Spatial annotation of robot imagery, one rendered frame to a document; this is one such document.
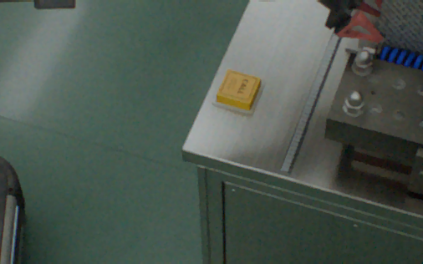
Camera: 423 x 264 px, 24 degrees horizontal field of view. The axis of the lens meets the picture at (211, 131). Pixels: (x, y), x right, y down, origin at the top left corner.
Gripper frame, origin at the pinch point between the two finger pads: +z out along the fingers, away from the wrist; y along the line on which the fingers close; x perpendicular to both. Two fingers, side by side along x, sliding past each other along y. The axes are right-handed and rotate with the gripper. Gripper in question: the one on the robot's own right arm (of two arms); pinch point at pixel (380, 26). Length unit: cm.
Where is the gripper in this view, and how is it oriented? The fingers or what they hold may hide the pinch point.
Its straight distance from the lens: 185.6
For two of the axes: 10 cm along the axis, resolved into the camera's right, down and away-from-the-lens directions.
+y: -3.2, 7.6, -5.6
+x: 4.8, -3.8, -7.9
